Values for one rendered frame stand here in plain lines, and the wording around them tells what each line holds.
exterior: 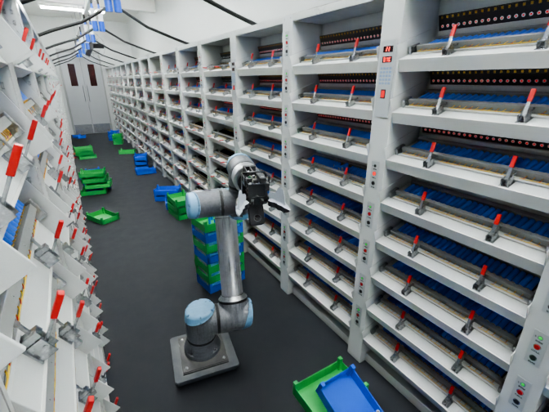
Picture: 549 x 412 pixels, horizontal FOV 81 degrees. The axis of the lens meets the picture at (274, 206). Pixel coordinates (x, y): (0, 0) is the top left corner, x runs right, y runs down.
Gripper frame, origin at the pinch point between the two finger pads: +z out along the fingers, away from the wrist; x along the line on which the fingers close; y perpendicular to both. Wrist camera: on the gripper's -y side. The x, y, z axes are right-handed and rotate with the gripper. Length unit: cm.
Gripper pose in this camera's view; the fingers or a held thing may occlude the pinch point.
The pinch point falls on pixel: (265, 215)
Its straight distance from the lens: 82.6
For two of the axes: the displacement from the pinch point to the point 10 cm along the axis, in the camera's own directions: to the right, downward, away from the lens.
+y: 0.3, -9.0, -4.3
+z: 2.8, 4.2, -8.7
